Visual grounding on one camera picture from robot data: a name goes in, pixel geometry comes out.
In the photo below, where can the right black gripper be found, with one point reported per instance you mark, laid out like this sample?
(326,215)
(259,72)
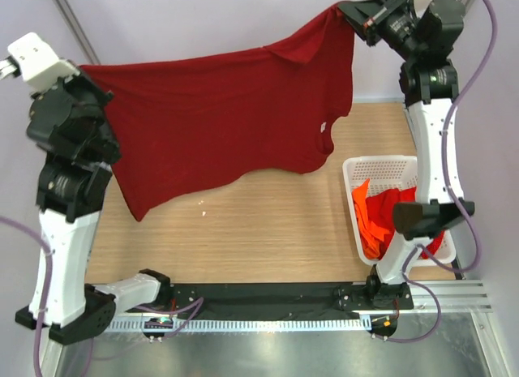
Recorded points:
(364,12)

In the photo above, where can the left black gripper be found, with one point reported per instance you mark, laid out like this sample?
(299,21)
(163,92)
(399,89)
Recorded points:
(84,79)

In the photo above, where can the dark red t-shirt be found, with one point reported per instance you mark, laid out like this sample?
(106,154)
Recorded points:
(197,124)

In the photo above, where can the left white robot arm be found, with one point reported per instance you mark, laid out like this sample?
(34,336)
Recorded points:
(70,196)

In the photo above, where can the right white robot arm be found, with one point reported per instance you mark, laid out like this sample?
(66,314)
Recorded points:
(429,83)

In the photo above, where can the white plastic basket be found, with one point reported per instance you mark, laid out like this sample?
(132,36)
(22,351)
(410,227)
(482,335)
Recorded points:
(384,172)

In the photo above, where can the bright red t-shirt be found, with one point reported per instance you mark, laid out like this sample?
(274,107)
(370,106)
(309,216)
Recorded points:
(379,211)

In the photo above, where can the orange t-shirt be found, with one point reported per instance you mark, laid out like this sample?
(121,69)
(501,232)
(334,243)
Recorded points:
(372,236)

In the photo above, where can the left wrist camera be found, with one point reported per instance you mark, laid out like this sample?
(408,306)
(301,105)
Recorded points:
(36,63)

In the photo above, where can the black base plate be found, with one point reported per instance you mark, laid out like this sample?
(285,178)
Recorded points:
(277,301)

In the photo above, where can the aluminium frame rail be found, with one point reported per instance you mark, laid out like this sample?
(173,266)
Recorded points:
(457,296)

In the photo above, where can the white slotted cable duct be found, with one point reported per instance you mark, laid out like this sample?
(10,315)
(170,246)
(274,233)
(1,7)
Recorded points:
(149,324)

